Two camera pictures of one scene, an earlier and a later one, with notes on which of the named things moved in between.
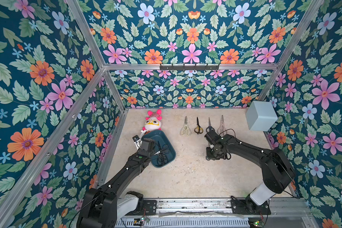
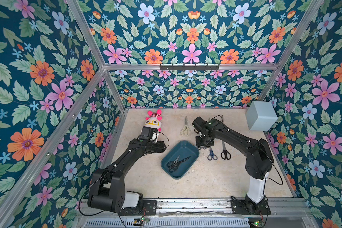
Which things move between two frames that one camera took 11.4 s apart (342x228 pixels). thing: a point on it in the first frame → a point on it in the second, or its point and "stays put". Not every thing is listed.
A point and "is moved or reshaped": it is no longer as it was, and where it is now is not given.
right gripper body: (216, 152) → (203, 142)
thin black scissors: (164, 149) is moved or reshaped
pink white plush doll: (152, 122) stays put
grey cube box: (261, 115) stays put
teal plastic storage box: (165, 152) → (183, 149)
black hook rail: (189, 67) stays put
